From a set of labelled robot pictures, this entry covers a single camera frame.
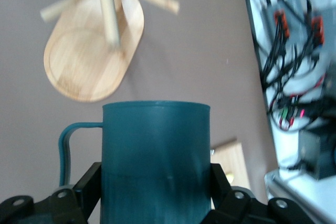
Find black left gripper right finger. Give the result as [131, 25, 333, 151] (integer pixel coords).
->
[202, 163, 320, 224]

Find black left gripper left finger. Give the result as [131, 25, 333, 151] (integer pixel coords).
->
[0, 162, 102, 224]

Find dark teal ribbed cup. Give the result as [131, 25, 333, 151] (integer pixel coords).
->
[58, 100, 212, 224]

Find bamboo cutting board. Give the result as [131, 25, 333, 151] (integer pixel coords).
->
[210, 136, 251, 194]

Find white shelf panel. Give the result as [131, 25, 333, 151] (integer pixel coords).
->
[264, 168, 336, 224]

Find black electronics box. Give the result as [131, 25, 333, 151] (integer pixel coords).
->
[298, 129, 336, 181]

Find wooden mug tree stand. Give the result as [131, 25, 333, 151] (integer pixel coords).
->
[39, 0, 181, 103]

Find tangled black cables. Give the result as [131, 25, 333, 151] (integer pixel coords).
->
[258, 0, 336, 133]

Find orange cable connector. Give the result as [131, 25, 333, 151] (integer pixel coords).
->
[310, 16, 326, 47]
[273, 9, 291, 39]

